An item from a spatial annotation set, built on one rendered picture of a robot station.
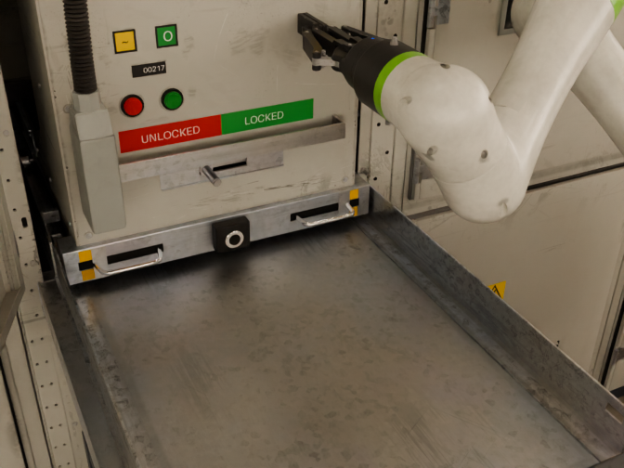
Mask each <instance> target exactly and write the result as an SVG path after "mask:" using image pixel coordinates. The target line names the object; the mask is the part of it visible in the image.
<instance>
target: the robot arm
mask: <svg viewBox="0 0 624 468"><path fill-rule="evenodd" d="M623 7H624V0H513V4H512V8H511V20H512V25H513V29H514V31H515V33H516V34H517V36H518V37H519V41H518V43H517V45H516V47H515V49H514V52H513V54H512V56H511V58H510V60H509V62H508V64H507V66H506V68H505V70H504V72H503V74H502V76H501V78H500V79H499V81H498V83H497V85H496V87H495V88H494V90H493V92H492V94H491V95H490V94H489V92H488V89H487V87H486V85H485V84H484V82H483V81H482V80H481V79H480V78H479V77H478V76H477V75H476V74H475V73H473V72H472V71H470V70H468V69H466V68H463V67H462V66H458V65H453V64H447V63H442V62H439V61H436V60H434V59H432V58H429V57H427V56H426V55H424V54H423V53H421V52H419V51H418V50H416V49H414V48H412V47H410V46H408V45H406V44H404V43H402V42H400V41H398V40H397V37H396V36H393V37H392V39H385V38H381V37H378V36H375V35H373V34H370V33H367V32H363V31H361V30H358V29H355V28H352V27H350V26H347V25H343V26H341V29H339V28H337V27H335V26H333V25H332V26H329V25H327V24H326V23H324V22H322V21H321V20H319V19H317V18H315V17H313V16H312V15H310V14H309V13H307V12H306V13H298V15H297V31H298V33H300V34H301V35H303V49H304V51H305V53H306V54H307V56H308V57H309V59H310V60H311V62H312V70H313V71H315V72H317V71H320V70H321V68H325V66H331V68H332V69H333V70H334V71H336V72H341V73H342V74H343V75H344V78H345V79H346V81H347V82H348V84H349V85H350V86H351V87H352V88H354V90H355V93H356V95H357V98H358V99H359V100H360V101H361V102H362V103H363V104H365V105H366V106H367V107H369V108H370V109H372V110H373V111H375V112H376V113H378V114H379V115H380V116H382V117H383V118H385V125H393V126H395V127H396V128H397V129H398V131H399V132H400V133H401V134H402V136H403V137H404V138H405V140H406V141H407V142H408V143H409V145H410V146H411V147H412V148H413V149H414V151H415V152H416V153H417V154H418V155H419V157H420V158H421V159H422V161H423V162H424V164H425V165H426V166H427V168H428V169H429V171H430V172H431V173H432V175H433V177H434V179H435V182H436V183H437V185H438V186H439V188H440V190H441V193H442V195H443V197H444V199H445V201H446V203H447V205H448V207H449V208H450V209H451V210H452V211H453V212H454V213H455V214H456V215H458V216H459V217H461V218H463V219H465V220H467V221H470V222H473V223H478V224H488V223H494V222H497V221H500V220H502V219H504V218H505V217H507V216H509V215H510V214H512V213H513V212H514V211H515V210H516V209H517V208H518V206H519V205H520V203H521V202H522V200H523V199H524V197H525V194H526V191H527V186H528V183H529V180H530V177H531V176H532V173H533V169H534V167H535V164H536V161H537V159H538V157H539V155H540V151H541V148H542V146H543V144H544V141H545V139H546V137H547V135H548V133H549V131H550V129H551V127H552V125H553V121H554V119H555V117H556V115H557V113H558V111H559V110H560V108H561V106H562V104H563V103H564V101H565V99H566V96H567V94H568V93H569V91H570V90H571V91H572V92H573V93H574V94H575V95H576V97H577V98H578V99H579V100H580V101H581V103H582V104H583V105H584V106H585V107H586V108H587V110H588V111H589V112H590V113H591V115H592V116H593V117H594V118H595V120H596V121H597V122H598V123H599V125H601V126H602V127H603V129H604V130H605V131H606V133H607V134H608V135H609V137H610V138H611V139H612V141H613V142H614V143H615V145H616V146H617V148H618V149H619V151H620V152H621V153H622V155H623V156H624V49H623V48H622V47H621V45H620V44H619V42H618V40H617V39H616V38H615V36H614V35H613V34H612V33H611V31H610V30H609V29H610V27H611V26H612V24H613V23H614V21H615V19H616V18H617V16H618V14H619V12H620V11H621V9H622V8H623ZM349 34H351V35H349Z"/></svg>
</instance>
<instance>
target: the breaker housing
mask: <svg viewBox="0 0 624 468"><path fill-rule="evenodd" d="M17 4H18V10H19V19H20V24H21V29H22V34H23V39H24V44H25V49H26V55H27V60H28V65H29V70H30V75H31V80H32V90H33V95H34V100H35V106H36V110H37V116H38V121H39V126H40V139H39V137H38V135H37V133H36V131H35V129H34V127H33V123H32V121H31V119H30V117H29V115H28V112H27V111H26V109H25V107H24V105H23V103H22V100H21V98H20V97H19V102H20V104H21V106H22V108H23V110H24V112H25V114H26V116H27V119H28V121H29V123H30V125H31V128H32V132H33V137H34V142H35V148H36V152H37V157H36V158H37V160H38V162H39V164H40V166H41V169H42V171H43V173H44V176H45V179H46V181H47V184H48V186H49V187H50V190H51V192H52V194H53V197H54V199H55V201H56V204H57V206H58V209H59V211H60V213H61V216H62V218H63V220H64V223H65V225H66V227H67V229H68V231H69V233H70V236H72V237H73V239H74V241H75V244H76V246H79V244H78V239H77V233H76V227H75V222H74V216H73V210H72V200H71V194H70V190H69V184H68V178H67V173H66V167H65V162H64V156H63V150H62V145H61V139H60V133H59V123H58V117H57V112H56V106H55V101H54V96H53V90H52V84H51V79H50V73H49V68H48V62H47V56H46V46H45V40H44V35H43V29H42V23H41V18H40V13H39V7H38V2H37V0H17ZM357 130H358V99H357V121H356V142H355V162H354V183H353V185H355V170H356V149H357ZM244 164H246V162H237V163H233V164H228V165H223V166H218V167H214V168H213V171H216V170H221V169H226V168H230V167H235V166H240V165H244Z"/></svg>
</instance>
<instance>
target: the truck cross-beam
mask: <svg viewBox="0 0 624 468"><path fill-rule="evenodd" d="M354 189H358V198H356V199H353V200H350V204H351V205H352V207H356V206H357V215H354V216H358V215H364V214H367V213H368V212H369V196H370V184H368V183H367V182H366V181H365V180H364V179H363V178H361V177H360V176H359V175H358V174H355V185H351V186H347V187H343V188H336V189H331V190H327V191H322V192H319V193H314V194H310V195H305V196H302V197H297V198H293V199H289V200H285V201H277V202H273V203H269V204H265V205H260V206H256V207H252V208H248V209H243V210H239V211H235V212H231V213H226V214H219V215H215V216H210V217H206V218H202V219H198V220H194V221H189V222H186V223H181V224H177V225H172V226H169V227H161V228H156V229H153V230H148V231H144V232H139V233H136V234H131V235H127V236H123V237H119V238H115V239H110V240H103V241H99V242H94V243H90V244H86V245H82V246H76V244H75V241H74V239H73V237H72V236H68V237H64V238H59V239H57V246H58V255H59V256H60V258H61V261H62V264H63V268H64V271H65V274H66V276H67V279H68V281H69V283H70V285H73V284H77V283H81V282H85V281H88V280H85V281H83V276H82V271H85V270H88V269H92V268H94V266H93V259H92V260H88V261H84V262H80V259H79V254H78V253H79V252H82V251H87V250H91V249H94V248H98V247H102V246H105V248H106V255H107V261H108V268H109V270H111V269H115V268H119V267H127V266H131V265H134V264H139V263H143V262H147V261H149V260H153V259H156V258H158V255H157V252H156V250H155V248H156V247H157V246H159V247H160V248H161V250H162V261H161V263H165V262H169V261H173V260H176V259H181V258H185V257H189V256H192V255H196V254H203V253H208V252H211V251H215V249H214V245H213V230H212V224H213V223H215V222H220V221H224V220H228V219H232V218H236V217H241V216H246V217H247V219H248V220H249V221H250V241H257V240H261V239H265V238H269V237H273V236H277V235H280V234H284V233H289V232H293V231H296V230H300V229H304V228H311V227H307V226H304V225H303V224H301V223H300V222H298V221H297V220H296V219H295V218H294V215H299V216H300V217H301V218H303V219H304V220H305V221H307V222H313V221H318V220H321V219H326V218H330V217H334V216H337V215H338V207H339V193H340V192H345V191H348V190H354ZM354 216H351V217H354ZM161 263H158V264H161ZM158 264H156V265H158ZM89 280H95V279H89Z"/></svg>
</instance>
